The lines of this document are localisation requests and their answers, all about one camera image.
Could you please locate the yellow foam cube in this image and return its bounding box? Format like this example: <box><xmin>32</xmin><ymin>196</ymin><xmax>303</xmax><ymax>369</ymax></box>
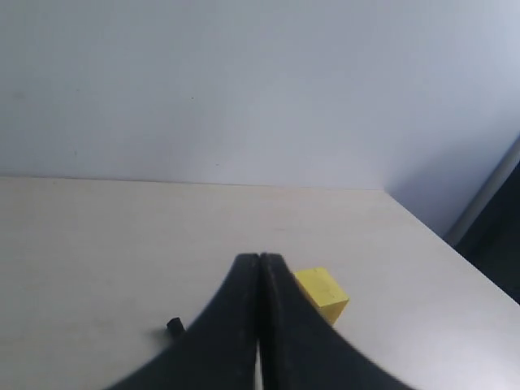
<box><xmin>294</xmin><ymin>267</ymin><xmax>349</xmax><ymax>326</ymax></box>

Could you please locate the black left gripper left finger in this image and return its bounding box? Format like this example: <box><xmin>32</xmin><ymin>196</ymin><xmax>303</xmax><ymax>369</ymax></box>
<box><xmin>111</xmin><ymin>253</ymin><xmax>260</xmax><ymax>389</ymax></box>

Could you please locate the black and white marker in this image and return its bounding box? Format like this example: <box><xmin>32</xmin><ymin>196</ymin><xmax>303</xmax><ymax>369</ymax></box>
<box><xmin>167</xmin><ymin>317</ymin><xmax>185</xmax><ymax>339</ymax></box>

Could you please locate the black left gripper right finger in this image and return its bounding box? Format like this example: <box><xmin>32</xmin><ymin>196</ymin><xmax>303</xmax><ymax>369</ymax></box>
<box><xmin>258</xmin><ymin>253</ymin><xmax>410</xmax><ymax>389</ymax></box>

